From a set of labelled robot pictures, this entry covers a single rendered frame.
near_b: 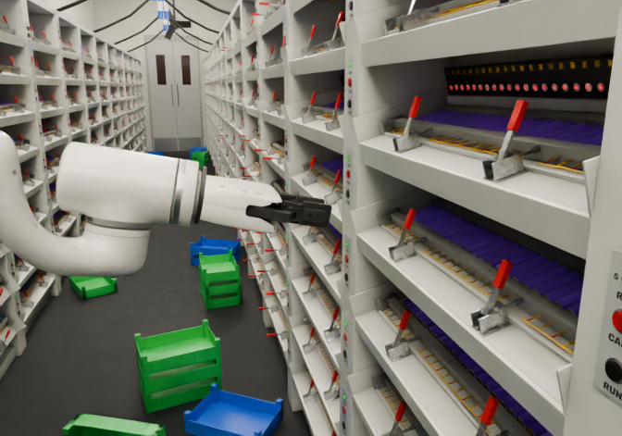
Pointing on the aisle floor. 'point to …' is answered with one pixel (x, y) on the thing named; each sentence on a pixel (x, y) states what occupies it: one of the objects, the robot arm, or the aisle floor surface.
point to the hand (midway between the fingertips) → (312, 211)
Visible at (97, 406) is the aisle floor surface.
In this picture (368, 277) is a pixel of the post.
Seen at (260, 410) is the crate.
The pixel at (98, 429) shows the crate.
